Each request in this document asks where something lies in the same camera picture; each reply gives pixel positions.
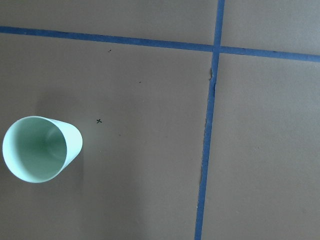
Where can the light green plastic cup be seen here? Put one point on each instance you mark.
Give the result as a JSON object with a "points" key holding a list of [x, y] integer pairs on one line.
{"points": [[36, 149]]}

